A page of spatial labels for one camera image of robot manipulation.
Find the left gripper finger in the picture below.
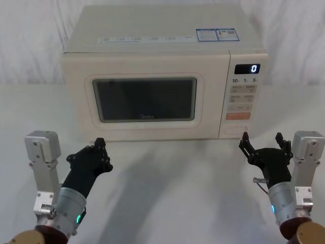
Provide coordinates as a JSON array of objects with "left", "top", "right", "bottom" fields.
[
  {"left": 100, "top": 138, "right": 114, "bottom": 173},
  {"left": 66, "top": 137, "right": 102, "bottom": 163}
]

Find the white curtain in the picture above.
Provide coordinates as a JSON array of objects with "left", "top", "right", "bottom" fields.
[{"left": 0, "top": 0, "right": 325, "bottom": 87}]

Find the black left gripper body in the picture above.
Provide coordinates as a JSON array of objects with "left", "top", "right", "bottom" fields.
[{"left": 60, "top": 151, "right": 110, "bottom": 199}]

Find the cream microwave oven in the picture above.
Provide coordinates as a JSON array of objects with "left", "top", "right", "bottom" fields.
[{"left": 60, "top": 5, "right": 270, "bottom": 142}]

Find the white table cloth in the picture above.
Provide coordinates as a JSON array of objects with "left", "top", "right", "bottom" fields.
[{"left": 0, "top": 82, "right": 325, "bottom": 244}]

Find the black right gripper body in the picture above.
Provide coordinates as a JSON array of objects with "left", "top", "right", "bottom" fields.
[{"left": 247, "top": 147, "right": 293, "bottom": 189}]

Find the thin cable with silver plug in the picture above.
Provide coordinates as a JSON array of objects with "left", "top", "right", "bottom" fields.
[{"left": 252, "top": 177, "right": 271, "bottom": 195}]

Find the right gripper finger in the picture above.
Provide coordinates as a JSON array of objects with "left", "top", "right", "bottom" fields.
[
  {"left": 275, "top": 132, "right": 293, "bottom": 160},
  {"left": 238, "top": 131, "right": 257, "bottom": 160}
]

